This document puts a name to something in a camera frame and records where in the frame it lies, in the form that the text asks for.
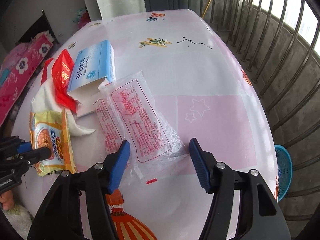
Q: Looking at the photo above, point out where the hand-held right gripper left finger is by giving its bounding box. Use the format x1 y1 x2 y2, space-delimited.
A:
27 140 131 240

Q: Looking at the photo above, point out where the pile of colourful bags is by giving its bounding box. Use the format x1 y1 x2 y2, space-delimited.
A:
72 7 91 28

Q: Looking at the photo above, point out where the metal balcony railing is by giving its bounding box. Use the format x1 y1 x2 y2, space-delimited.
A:
187 0 320 240

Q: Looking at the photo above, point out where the person's left hand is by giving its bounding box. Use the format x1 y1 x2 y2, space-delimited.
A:
0 194 17 210

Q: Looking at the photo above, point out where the white tissue sheet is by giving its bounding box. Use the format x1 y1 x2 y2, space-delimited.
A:
31 81 97 137

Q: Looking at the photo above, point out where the clear wrapper with red print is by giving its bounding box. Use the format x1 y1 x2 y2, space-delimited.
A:
94 90 130 153
111 70 187 180

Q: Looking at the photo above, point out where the red snack wrapper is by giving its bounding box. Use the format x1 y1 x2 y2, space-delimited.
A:
51 50 84 113

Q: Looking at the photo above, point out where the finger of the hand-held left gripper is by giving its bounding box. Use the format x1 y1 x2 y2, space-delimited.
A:
0 147 51 178
0 136 33 155

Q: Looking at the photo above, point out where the blue plastic basket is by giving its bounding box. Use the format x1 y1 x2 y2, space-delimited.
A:
274 144 293 202

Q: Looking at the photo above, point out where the red white plastic wrapper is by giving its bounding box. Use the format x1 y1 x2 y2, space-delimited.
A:
41 58 57 84

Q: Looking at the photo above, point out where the blue white medicine box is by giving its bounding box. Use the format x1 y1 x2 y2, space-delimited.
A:
66 40 115 117

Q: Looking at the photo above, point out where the fluffy white green rug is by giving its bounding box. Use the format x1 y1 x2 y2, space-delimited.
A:
0 202 33 240

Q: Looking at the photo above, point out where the yellow orange snack wrapper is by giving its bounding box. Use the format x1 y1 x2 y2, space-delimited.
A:
29 108 77 177

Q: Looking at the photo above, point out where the pink patterned tablecloth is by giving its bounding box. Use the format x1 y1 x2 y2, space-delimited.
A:
11 9 280 240

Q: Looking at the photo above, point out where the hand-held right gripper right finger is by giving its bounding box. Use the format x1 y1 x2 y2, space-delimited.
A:
189 137 293 240

